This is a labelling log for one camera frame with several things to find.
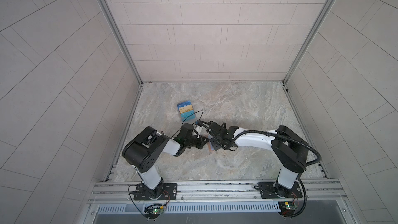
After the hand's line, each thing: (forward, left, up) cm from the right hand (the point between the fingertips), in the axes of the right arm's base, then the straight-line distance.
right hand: (214, 143), depth 88 cm
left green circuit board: (-29, +28, +4) cm, 41 cm away
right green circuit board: (-32, -30, 0) cm, 44 cm away
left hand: (+2, +1, +1) cm, 3 cm away
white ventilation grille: (-27, +44, +3) cm, 52 cm away
